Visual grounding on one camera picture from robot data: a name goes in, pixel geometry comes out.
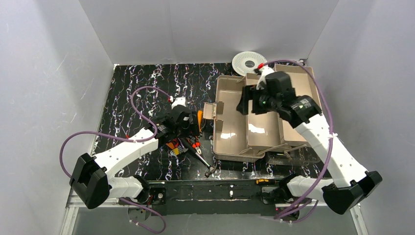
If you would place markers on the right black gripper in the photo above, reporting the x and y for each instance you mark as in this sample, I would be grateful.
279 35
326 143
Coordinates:
245 101

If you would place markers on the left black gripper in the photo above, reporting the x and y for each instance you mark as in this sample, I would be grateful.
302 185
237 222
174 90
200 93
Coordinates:
192 123

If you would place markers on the black handle hammer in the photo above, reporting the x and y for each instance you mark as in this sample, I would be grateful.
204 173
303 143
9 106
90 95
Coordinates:
210 168

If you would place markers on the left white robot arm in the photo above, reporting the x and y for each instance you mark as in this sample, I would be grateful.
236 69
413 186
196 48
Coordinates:
94 177

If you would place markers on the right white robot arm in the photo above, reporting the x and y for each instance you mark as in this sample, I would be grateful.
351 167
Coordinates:
350 182

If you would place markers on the black marble pattern mat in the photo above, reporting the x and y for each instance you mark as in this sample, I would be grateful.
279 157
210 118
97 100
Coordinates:
144 88

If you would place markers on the red needle nose pliers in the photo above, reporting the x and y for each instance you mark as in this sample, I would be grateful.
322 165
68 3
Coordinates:
196 145

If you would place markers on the white filament spool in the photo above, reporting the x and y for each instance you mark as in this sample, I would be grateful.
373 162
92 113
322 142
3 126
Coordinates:
245 62

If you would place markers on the orange handle pliers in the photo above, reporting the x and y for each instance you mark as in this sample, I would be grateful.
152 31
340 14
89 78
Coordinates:
200 120

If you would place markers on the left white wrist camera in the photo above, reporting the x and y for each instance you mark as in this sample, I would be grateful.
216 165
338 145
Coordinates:
178 104

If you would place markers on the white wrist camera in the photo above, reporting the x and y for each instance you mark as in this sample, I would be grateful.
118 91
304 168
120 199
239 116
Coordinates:
263 72
178 104

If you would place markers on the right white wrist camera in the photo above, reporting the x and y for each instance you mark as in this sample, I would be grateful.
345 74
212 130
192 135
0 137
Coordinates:
263 72

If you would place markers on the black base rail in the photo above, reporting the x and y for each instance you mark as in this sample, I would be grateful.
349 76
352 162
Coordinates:
207 197

